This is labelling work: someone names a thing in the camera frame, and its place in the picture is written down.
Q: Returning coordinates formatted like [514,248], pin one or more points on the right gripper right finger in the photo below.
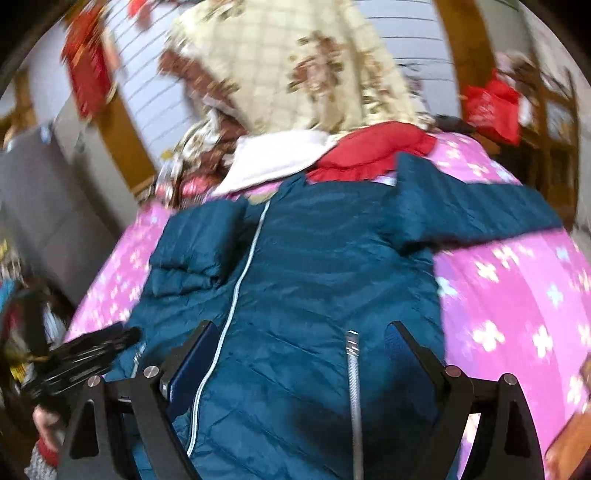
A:
[506,444]

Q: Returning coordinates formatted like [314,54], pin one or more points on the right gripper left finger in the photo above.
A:
[96,446]

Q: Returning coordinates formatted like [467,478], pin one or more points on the teal quilted down jacket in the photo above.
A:
[285,281]

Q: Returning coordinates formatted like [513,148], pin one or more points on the person's left hand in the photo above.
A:
[50,427]

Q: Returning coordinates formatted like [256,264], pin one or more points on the orange pouch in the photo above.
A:
[568,457]

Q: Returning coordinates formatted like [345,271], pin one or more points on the grey wardrobe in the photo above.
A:
[55,228]

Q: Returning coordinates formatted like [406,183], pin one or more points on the brown floral bedding pile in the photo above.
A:
[199,161]

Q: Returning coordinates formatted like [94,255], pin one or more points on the white pillow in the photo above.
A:
[271,156]

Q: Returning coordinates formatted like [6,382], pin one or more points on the wooden chair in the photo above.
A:
[547,158]

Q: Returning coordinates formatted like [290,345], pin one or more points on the red pillow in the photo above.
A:
[369,153]

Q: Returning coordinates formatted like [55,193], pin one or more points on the red shopping bag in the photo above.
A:
[493,110]

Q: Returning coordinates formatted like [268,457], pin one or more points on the cream floral quilt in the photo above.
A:
[281,65]

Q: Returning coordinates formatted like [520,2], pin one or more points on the red wall hanging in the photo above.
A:
[87,60]

